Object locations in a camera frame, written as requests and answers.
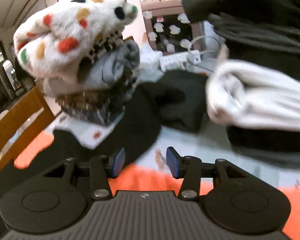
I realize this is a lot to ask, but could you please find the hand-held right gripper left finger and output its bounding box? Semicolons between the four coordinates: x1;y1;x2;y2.
44;147;126;200

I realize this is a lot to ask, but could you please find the brown patterned folded garment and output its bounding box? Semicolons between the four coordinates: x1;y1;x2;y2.
56;75;138;113

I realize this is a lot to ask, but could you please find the pink water dispenser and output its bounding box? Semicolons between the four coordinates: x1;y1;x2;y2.
140;0;205;55

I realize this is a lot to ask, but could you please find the wooden chair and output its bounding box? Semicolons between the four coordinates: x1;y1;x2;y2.
0;85;55;172

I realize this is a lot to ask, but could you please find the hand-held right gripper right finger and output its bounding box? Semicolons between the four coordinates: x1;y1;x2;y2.
166;146;250;200

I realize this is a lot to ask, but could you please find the white cable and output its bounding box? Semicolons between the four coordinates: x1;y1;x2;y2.
186;35;224;63

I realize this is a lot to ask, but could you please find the blue grey garment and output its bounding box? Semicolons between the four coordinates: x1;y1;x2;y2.
89;40;140;90

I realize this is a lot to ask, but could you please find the dark grey folded garment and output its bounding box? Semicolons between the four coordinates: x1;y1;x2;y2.
207;12;300;80

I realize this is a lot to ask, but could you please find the white polka dot fleece blanket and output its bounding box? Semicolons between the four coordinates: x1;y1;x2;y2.
13;0;138;80

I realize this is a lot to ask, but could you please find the white folded garment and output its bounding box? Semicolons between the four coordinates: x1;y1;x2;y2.
205;60;300;132

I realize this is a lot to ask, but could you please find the light grey folded garment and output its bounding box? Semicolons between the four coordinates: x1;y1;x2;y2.
43;76;90;98

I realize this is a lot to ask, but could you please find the plaid folded garment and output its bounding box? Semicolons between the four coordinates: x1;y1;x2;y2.
61;90;130;127

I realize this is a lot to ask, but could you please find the white power strip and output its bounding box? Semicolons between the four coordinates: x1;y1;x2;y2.
159;49;202;72

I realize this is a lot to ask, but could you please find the silver appliance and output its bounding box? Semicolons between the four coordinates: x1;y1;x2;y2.
2;60;17;90

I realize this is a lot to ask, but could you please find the orange patterned mat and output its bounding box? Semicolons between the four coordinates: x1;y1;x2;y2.
0;130;300;240

